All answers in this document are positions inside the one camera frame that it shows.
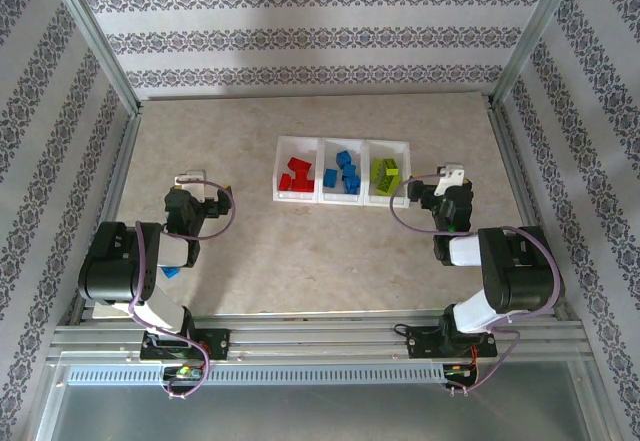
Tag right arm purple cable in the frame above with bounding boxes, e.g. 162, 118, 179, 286
389, 173, 565, 398

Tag grey metal sheet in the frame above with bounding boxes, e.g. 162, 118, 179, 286
29, 360, 616, 441

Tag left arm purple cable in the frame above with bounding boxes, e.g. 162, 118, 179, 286
128, 174, 237, 402

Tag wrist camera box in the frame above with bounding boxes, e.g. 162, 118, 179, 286
433, 162, 466, 196
174, 169, 207, 197

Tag aluminium side rail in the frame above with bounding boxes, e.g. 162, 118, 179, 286
69, 105, 144, 325
485, 95, 581, 323

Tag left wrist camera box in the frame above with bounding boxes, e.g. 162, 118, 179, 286
174, 169, 207, 197

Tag white plastic bin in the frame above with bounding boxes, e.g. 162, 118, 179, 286
363, 139, 413, 210
272, 134, 325, 203
318, 136, 370, 206

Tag small circuit board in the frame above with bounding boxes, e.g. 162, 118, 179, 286
163, 365, 205, 382
443, 363, 477, 380

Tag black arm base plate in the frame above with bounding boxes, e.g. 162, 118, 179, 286
139, 328, 232, 362
407, 324, 499, 360

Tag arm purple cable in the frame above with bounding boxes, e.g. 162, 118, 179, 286
128, 174, 237, 402
389, 173, 565, 398

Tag aluminium mounting rail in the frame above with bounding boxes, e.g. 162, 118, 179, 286
44, 310, 599, 365

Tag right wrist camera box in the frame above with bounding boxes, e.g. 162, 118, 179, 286
433, 162, 466, 196

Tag slotted grey cable duct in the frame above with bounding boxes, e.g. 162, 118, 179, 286
64, 363, 449, 387

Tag aluminium frame post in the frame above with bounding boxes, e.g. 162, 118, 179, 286
42, 0, 144, 115
489, 0, 586, 110

